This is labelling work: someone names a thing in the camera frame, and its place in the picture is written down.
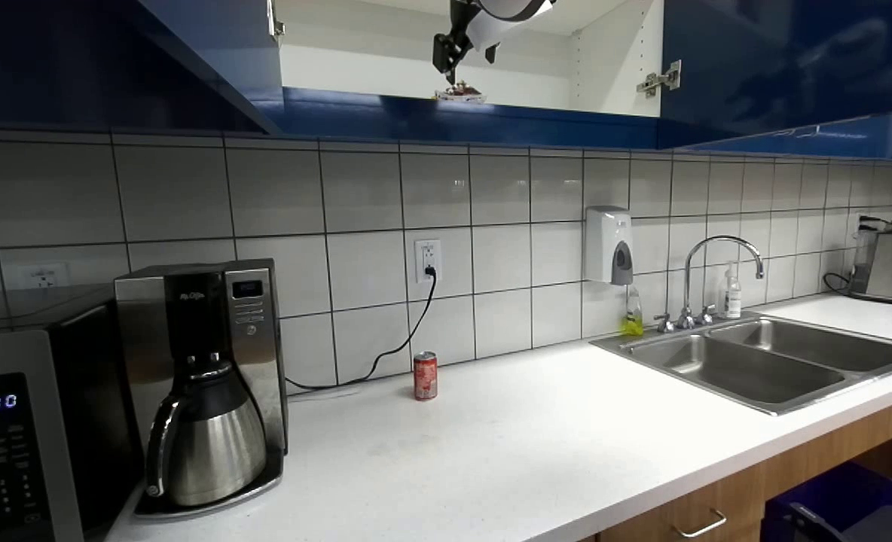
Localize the red soda can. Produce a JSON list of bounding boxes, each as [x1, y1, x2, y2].
[[411, 348, 440, 402]]

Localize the white hand soap bottle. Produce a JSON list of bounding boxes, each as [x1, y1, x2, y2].
[[722, 264, 746, 323]]

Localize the white wall outlet with plug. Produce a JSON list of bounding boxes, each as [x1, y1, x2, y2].
[[411, 234, 445, 302]]

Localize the open white cabinet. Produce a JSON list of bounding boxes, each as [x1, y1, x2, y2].
[[268, 0, 665, 119]]

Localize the black and steel coffee maker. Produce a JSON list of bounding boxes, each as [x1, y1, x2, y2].
[[111, 256, 288, 520]]

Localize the stainless steel double sink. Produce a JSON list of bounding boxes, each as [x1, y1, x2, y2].
[[592, 310, 892, 419]]

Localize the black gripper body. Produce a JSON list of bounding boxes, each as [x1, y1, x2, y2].
[[431, 0, 484, 62]]

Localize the blue open cabinet door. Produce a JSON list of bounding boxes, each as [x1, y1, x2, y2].
[[131, 0, 288, 138]]

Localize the chrome sink faucet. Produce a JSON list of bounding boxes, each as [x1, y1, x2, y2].
[[654, 231, 768, 334]]

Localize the green dish soap bottle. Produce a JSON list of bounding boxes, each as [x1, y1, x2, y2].
[[618, 286, 651, 340]]

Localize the yellow and brown snack packet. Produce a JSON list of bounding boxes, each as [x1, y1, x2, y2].
[[434, 80, 488, 105]]

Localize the black power cable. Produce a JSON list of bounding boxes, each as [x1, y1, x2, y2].
[[284, 264, 440, 394]]

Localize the stainless steel coffee carafe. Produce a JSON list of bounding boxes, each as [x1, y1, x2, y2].
[[142, 361, 272, 510]]

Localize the empty white wall outlet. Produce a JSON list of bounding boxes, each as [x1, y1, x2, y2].
[[24, 261, 71, 296]]

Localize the blue cabinet door with hinge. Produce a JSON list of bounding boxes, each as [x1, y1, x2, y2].
[[636, 0, 892, 162]]

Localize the silver drawer handle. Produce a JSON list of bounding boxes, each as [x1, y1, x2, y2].
[[668, 510, 730, 542]]

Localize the wooden base cabinets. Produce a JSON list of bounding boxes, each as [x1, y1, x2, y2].
[[592, 387, 892, 542]]

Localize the black and silver microwave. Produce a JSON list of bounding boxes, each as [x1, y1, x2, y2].
[[0, 290, 149, 542]]

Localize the blue bin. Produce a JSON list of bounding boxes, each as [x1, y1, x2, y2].
[[759, 461, 892, 542]]

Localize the white wall soap dispenser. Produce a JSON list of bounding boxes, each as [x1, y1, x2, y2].
[[581, 203, 638, 290]]

